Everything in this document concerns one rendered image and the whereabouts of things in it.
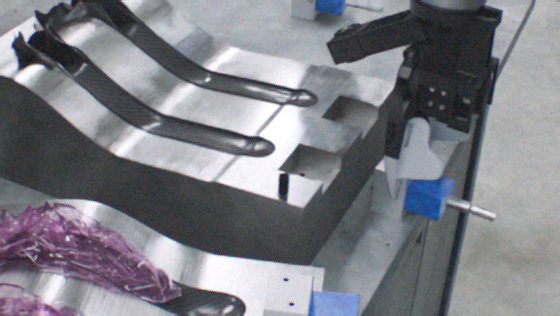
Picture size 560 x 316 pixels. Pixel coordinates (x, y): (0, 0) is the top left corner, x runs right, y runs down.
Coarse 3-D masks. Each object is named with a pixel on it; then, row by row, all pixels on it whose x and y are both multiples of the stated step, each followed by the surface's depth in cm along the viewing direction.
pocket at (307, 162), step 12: (300, 144) 95; (288, 156) 94; (300, 156) 96; (312, 156) 96; (324, 156) 95; (336, 156) 94; (288, 168) 94; (300, 168) 97; (312, 168) 96; (324, 168) 96; (336, 168) 95; (312, 180) 95; (324, 180) 94
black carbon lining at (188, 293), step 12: (180, 288) 81; (192, 288) 81; (144, 300) 77; (168, 300) 79; (180, 300) 80; (192, 300) 80; (204, 300) 80; (216, 300) 81; (228, 300) 80; (240, 300) 80; (180, 312) 79; (192, 312) 79; (204, 312) 79; (216, 312) 79; (228, 312) 79; (240, 312) 79
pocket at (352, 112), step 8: (336, 104) 104; (344, 104) 104; (352, 104) 104; (360, 104) 104; (368, 104) 103; (328, 112) 102; (336, 112) 105; (344, 112) 105; (352, 112) 105; (360, 112) 104; (368, 112) 104; (376, 112) 103; (336, 120) 105; (344, 120) 105; (352, 120) 105; (360, 120) 105; (368, 120) 104; (368, 128) 102
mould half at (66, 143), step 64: (128, 0) 111; (0, 64) 96; (128, 64) 103; (256, 64) 110; (0, 128) 98; (64, 128) 94; (128, 128) 96; (256, 128) 98; (320, 128) 98; (384, 128) 108; (64, 192) 98; (128, 192) 94; (192, 192) 91; (256, 192) 88; (320, 192) 90; (256, 256) 92
